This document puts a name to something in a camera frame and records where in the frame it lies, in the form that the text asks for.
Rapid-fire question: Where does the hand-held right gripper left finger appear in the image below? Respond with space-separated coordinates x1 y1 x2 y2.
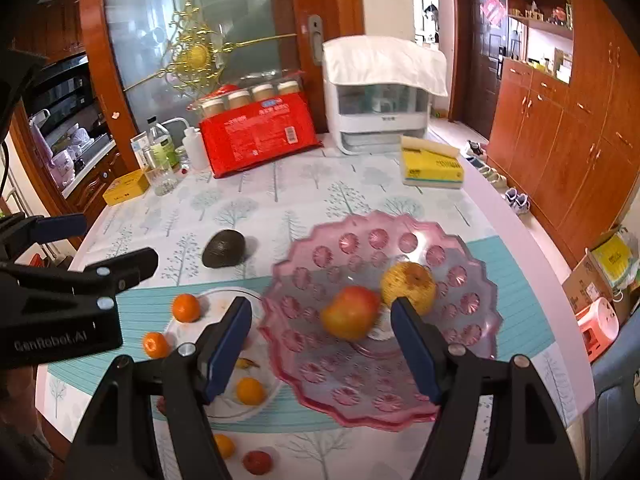
64 296 253 480

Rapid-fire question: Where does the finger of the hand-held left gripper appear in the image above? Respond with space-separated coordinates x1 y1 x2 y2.
0 246 161 312
0 212 90 263

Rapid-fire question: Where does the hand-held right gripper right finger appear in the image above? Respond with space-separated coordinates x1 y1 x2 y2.
390 296 583 480

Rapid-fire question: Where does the white round printed plate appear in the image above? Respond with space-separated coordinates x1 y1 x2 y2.
165 287 283 421

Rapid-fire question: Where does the small orange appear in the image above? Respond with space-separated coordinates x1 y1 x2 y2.
212 434 236 461
142 331 172 360
236 377 267 407
171 293 202 324

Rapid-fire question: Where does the yellow pear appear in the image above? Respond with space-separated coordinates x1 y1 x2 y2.
380 261 437 317

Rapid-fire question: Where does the red yellow apple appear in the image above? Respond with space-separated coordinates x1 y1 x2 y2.
320 285 382 342

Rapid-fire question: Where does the pink glass fruit plate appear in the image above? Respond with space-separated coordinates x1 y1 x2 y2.
257 210 503 431

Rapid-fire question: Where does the dark avocado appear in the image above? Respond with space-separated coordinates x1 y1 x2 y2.
201 229 247 269

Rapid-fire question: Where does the person's left forearm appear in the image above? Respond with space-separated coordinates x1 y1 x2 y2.
0 366 56 480

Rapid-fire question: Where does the wooden kitchen cabinet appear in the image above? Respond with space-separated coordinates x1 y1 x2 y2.
10 50 126 221

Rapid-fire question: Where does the yellow cardboard box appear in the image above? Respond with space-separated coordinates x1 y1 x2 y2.
102 169 151 207

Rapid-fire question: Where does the clear glass cup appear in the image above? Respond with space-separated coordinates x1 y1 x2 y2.
144 147 178 197

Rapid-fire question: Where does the white carton box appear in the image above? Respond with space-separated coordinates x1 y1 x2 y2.
131 132 151 171

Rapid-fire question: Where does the small red fruit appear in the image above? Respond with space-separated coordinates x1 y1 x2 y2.
242 450 273 476

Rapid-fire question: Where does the green label clear bottle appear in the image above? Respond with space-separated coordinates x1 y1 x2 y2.
147 116 182 173

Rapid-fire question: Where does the white squeeze bottle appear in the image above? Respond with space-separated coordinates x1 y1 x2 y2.
160 116 210 172

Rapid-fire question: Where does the open cardboard box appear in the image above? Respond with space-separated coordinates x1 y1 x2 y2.
562 227 640 326

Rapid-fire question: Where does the pink plastic stool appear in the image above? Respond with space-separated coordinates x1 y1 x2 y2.
575 297 621 363

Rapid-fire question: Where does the blue white shoe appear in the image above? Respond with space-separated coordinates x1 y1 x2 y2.
504 187 532 215

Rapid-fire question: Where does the red plastic package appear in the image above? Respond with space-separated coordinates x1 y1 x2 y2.
198 95 323 179

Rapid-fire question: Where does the yellow tissue pack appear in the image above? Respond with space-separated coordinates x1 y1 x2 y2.
400 135 465 191

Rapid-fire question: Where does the person's jeans leg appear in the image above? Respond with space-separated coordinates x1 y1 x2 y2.
590 347 640 480

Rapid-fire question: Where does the golden door ornament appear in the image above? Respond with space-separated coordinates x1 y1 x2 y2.
122 5 298 106

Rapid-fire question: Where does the yellow green packet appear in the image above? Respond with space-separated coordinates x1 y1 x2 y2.
592 232 636 288

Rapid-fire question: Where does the white countertop appliance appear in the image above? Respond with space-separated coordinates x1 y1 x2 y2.
322 37 448 156

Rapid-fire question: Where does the frosted glass sliding door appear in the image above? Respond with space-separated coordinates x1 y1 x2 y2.
80 0 366 131

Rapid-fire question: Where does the dark entrance door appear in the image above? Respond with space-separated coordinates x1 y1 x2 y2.
450 0 508 141

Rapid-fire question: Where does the white cloth cover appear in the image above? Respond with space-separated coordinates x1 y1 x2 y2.
322 36 448 97

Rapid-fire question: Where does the red door decoration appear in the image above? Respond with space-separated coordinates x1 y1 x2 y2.
480 0 507 26

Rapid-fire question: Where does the brown wooden wall cabinet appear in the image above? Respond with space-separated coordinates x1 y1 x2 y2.
487 0 640 271

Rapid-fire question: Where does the grey door handle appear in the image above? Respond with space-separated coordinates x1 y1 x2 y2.
307 14 323 66

